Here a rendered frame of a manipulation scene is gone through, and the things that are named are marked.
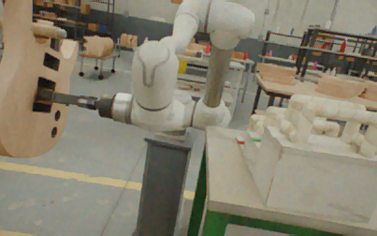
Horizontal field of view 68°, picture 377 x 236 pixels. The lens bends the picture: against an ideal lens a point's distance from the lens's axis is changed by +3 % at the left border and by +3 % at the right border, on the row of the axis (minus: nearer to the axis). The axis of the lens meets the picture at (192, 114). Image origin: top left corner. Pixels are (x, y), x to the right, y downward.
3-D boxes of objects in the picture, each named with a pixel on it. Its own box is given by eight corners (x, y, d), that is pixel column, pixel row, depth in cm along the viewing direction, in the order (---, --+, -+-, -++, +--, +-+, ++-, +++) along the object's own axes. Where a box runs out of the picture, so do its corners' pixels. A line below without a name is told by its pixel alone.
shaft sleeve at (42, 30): (-13, 24, 76) (-12, 13, 76) (-5, 28, 79) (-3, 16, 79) (54, 37, 77) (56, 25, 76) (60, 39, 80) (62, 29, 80)
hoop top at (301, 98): (291, 106, 71) (294, 95, 70) (287, 103, 74) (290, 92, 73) (366, 118, 72) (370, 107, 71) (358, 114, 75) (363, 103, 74)
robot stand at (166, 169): (145, 211, 202) (157, 123, 181) (181, 220, 199) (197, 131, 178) (130, 238, 175) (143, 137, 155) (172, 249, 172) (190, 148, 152)
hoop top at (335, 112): (303, 116, 63) (308, 102, 62) (298, 111, 66) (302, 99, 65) (388, 129, 64) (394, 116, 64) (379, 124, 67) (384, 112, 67)
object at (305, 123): (295, 146, 65) (306, 110, 63) (289, 140, 69) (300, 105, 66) (308, 148, 66) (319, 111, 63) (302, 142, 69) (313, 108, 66)
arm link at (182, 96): (164, 119, 173) (168, 85, 167) (192, 125, 172) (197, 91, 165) (158, 127, 158) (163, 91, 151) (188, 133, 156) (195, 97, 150)
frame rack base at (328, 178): (265, 209, 69) (282, 146, 64) (250, 177, 83) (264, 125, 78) (369, 224, 71) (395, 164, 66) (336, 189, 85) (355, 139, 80)
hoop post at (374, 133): (363, 157, 66) (378, 121, 64) (355, 152, 70) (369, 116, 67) (376, 159, 67) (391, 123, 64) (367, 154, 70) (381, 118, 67)
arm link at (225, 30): (194, 113, 173) (228, 120, 171) (189, 133, 162) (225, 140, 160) (210, -8, 116) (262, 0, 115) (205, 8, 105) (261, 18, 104)
